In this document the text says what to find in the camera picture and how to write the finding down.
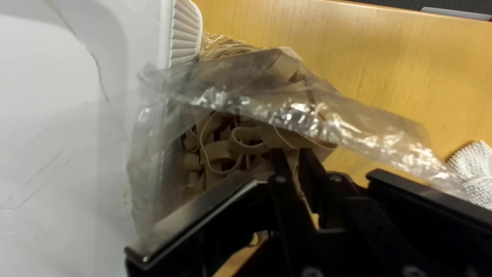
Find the white patterned cloth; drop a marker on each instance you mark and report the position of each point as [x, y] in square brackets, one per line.
[472, 165]

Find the white ribbed plastic tub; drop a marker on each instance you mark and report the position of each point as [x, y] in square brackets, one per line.
[67, 102]

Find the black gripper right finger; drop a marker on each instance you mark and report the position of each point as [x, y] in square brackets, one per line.
[453, 236]

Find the clear bag of rubber bands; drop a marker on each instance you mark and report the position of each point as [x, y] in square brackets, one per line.
[230, 108]

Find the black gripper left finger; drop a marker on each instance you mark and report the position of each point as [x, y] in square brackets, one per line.
[175, 242]

